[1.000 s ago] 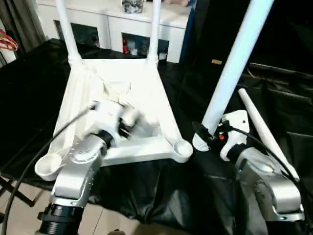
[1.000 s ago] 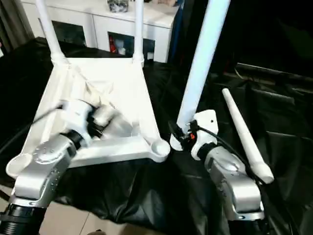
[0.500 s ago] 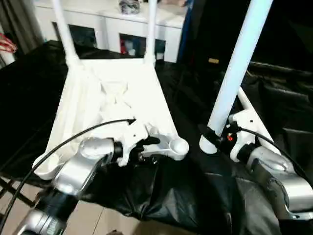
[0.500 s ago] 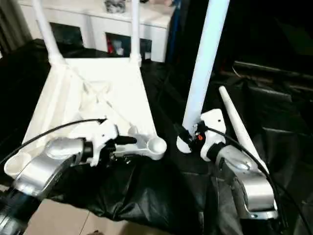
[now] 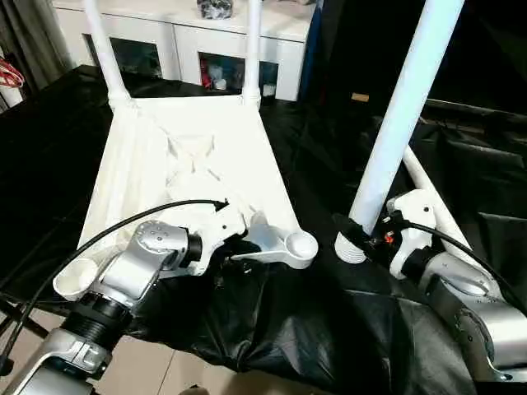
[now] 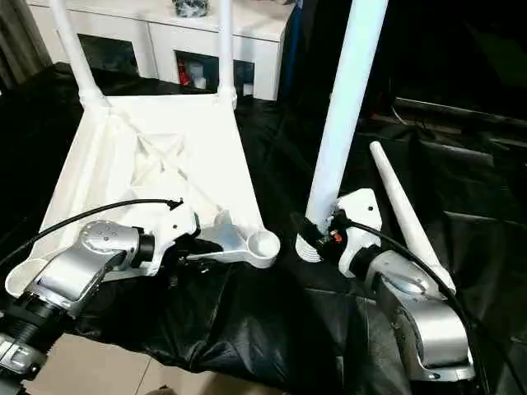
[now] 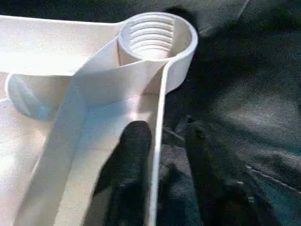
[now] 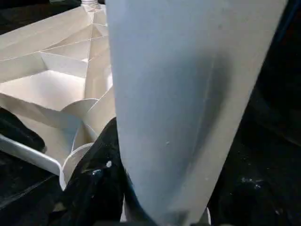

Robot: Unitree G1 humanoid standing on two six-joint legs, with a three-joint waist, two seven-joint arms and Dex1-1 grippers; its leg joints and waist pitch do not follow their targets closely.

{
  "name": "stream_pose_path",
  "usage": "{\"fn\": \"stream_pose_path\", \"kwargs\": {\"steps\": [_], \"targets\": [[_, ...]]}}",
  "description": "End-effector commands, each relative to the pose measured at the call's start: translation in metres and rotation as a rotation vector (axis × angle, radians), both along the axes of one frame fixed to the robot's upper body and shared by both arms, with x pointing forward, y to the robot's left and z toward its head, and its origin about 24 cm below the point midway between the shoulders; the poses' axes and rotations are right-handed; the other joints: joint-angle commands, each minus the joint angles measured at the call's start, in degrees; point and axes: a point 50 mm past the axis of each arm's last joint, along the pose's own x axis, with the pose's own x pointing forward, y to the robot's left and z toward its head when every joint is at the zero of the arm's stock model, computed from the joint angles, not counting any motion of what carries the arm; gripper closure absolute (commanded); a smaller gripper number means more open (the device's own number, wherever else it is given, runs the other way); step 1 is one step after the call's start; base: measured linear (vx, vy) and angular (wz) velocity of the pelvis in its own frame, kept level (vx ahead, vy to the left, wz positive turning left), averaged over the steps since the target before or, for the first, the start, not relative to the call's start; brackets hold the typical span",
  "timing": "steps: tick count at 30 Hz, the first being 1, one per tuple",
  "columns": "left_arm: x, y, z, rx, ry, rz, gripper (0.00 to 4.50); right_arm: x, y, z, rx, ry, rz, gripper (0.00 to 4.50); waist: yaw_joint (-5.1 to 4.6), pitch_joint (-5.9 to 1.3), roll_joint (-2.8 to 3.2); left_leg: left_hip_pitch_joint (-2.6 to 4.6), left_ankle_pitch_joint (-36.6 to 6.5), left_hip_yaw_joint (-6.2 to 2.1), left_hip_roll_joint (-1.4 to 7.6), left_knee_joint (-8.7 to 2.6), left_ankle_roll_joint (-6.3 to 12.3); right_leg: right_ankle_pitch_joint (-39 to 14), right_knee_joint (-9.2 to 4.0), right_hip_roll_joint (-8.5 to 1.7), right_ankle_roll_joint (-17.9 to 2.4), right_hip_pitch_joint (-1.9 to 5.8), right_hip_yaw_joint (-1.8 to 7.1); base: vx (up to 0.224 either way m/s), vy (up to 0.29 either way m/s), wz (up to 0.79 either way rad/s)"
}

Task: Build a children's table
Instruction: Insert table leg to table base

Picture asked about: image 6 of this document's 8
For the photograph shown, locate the white plastic table top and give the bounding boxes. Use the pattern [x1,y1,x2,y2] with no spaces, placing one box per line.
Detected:
[4,92,282,298]

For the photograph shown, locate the dark blue hanging cloth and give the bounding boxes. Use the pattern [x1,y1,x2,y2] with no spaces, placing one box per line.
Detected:
[283,0,306,100]

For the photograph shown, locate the white plastic table leg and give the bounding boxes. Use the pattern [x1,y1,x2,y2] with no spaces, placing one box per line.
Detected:
[369,141,457,294]
[216,0,239,109]
[295,0,390,263]
[49,0,110,109]

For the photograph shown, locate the long black bar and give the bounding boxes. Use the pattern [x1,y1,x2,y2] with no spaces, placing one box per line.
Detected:
[393,96,527,124]

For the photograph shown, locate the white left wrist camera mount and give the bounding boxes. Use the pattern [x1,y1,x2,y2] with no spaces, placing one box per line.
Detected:
[142,199,203,276]

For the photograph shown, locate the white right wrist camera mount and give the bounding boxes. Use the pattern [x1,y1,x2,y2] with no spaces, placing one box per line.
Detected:
[335,188,383,277]

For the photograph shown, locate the white cabinet with glass doors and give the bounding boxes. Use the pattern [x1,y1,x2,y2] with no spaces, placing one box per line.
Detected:
[30,0,289,100]

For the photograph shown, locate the black glossy mat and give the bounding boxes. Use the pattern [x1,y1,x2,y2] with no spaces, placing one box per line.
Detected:
[0,61,527,395]

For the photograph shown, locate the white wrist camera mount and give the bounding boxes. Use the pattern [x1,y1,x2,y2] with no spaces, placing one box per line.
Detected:
[335,188,383,277]
[142,199,203,276]

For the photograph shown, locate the black left wrist camera cable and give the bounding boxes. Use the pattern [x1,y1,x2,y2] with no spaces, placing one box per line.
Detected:
[0,198,184,268]

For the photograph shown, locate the grey curtain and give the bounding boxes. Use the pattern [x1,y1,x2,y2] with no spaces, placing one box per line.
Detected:
[0,0,53,90]

